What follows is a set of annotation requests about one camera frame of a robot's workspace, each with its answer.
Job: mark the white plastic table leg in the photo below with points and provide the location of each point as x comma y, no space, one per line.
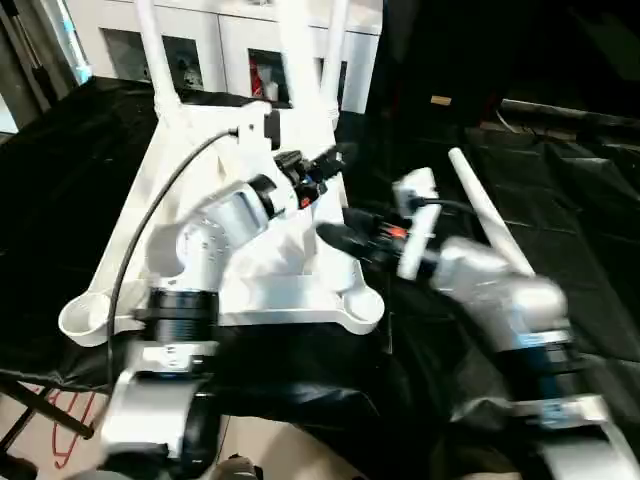
299,55
334,60
157,60
487,205

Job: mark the grey metal rack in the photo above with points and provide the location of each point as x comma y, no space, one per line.
30,65

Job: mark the black metal floor stand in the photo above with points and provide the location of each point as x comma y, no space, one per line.
45,407

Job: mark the white cabinet with glass doors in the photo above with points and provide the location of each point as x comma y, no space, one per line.
225,30

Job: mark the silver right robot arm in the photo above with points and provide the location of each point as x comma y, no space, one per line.
500,290

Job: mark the long black bar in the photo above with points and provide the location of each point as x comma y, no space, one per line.
575,112

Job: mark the small tan label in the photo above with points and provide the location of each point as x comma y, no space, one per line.
441,100

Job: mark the red packet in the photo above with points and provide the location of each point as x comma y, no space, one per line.
256,77

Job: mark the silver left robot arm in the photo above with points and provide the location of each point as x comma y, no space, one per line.
200,240

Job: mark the white plastic table top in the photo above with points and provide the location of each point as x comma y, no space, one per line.
165,165

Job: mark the dark grey robot foot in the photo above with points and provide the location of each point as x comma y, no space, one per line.
239,470

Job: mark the black plastic mat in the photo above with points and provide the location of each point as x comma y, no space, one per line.
550,175

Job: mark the white cup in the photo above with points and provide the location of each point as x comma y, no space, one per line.
271,91

